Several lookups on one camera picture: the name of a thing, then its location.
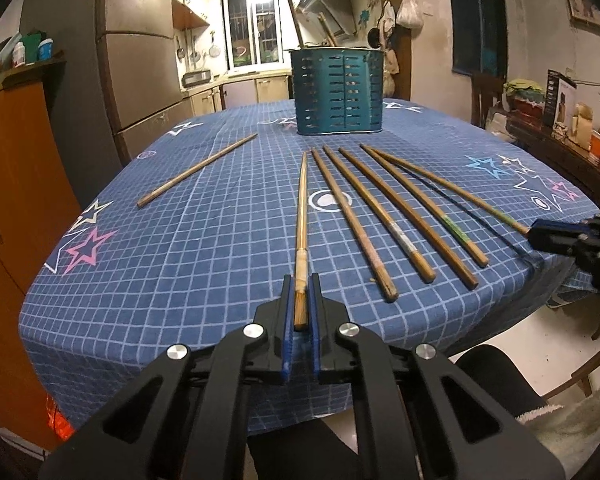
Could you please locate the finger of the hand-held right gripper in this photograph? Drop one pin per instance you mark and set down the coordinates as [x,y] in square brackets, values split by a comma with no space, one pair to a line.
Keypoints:
[555,237]

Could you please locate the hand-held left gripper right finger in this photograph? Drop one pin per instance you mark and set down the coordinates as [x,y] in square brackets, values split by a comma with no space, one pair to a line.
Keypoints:
[317,335]

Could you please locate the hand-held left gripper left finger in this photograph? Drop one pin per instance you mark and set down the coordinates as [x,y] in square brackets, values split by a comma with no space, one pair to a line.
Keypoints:
[287,335]

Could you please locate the brown bamboo chopstick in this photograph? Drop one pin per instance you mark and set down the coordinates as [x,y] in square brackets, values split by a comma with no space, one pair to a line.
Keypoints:
[295,20]
[301,220]
[455,192]
[380,212]
[197,170]
[407,216]
[352,222]
[328,30]
[425,205]

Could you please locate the blue perforated utensil holder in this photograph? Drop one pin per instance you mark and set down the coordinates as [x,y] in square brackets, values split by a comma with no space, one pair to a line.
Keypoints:
[337,105]

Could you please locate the dark wooden side table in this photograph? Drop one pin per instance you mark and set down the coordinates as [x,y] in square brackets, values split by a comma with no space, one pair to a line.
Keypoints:
[555,155]

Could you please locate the blue grid star tablecloth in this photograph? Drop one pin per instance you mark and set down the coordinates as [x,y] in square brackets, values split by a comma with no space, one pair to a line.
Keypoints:
[205,260]

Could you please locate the black cardboard box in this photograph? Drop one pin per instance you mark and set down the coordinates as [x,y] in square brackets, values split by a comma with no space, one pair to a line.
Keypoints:
[559,97]

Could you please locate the stack of folded cloths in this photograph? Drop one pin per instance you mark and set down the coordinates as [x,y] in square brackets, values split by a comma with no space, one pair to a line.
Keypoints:
[522,92]

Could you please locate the dark wooden chair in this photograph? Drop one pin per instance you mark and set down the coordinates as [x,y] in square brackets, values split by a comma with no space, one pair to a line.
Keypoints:
[485,100]

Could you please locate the white fluffy cloth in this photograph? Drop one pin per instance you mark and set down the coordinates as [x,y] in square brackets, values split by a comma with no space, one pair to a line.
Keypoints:
[580,435]

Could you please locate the cream hanging bag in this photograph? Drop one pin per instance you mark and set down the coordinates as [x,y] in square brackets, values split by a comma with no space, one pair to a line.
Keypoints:
[391,67]

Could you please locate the red plastic bag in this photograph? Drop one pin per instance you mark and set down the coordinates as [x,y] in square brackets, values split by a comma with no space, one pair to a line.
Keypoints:
[60,420]

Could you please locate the kitchen counter with cabinets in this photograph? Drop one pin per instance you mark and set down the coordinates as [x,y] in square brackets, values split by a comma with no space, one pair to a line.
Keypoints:
[240,92]

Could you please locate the white plastic bag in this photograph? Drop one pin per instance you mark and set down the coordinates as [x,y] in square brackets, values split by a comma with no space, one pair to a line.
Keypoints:
[409,12]

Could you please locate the silver toaster oven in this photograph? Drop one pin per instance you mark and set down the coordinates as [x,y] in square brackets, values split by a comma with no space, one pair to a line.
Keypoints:
[197,78]

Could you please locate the hanging metal strainer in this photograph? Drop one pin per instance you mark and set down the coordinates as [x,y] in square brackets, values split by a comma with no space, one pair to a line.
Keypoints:
[214,50]

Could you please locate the hanging metal ladle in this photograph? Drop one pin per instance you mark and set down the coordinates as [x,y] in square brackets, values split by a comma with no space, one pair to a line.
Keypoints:
[195,55]

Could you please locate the orange wooden cabinet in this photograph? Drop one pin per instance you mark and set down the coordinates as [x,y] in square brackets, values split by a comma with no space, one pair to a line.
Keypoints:
[15,210]

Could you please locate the silver refrigerator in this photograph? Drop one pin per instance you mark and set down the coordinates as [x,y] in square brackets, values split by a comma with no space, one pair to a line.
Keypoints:
[140,70]

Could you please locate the kitchen window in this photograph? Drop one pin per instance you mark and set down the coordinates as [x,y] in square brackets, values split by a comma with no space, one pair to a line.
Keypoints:
[255,30]

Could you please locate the metal range hood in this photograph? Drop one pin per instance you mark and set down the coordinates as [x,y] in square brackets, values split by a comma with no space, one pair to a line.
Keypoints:
[330,10]

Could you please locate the small white bottle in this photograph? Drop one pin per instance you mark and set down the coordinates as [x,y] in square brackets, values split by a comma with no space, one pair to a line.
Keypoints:
[18,55]

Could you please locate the green box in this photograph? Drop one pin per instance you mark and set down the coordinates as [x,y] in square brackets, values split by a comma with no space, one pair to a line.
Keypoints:
[31,41]

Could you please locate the brown wooden door frame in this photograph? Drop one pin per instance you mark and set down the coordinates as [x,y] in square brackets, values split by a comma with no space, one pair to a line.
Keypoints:
[405,65]

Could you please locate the dark wall window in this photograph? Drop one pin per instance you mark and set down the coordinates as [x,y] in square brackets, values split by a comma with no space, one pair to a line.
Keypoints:
[475,20]

